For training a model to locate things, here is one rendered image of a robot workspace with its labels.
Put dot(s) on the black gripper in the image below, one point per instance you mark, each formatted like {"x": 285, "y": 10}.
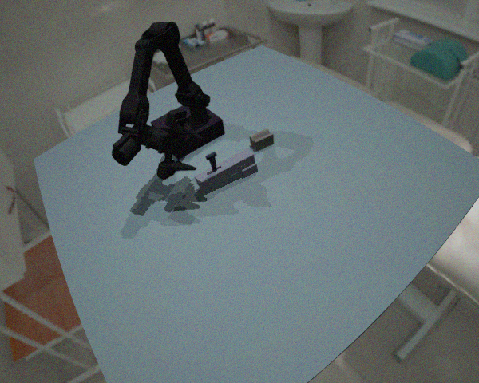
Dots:
{"x": 163, "y": 141}

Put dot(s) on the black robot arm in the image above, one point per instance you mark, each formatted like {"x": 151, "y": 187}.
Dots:
{"x": 164, "y": 36}

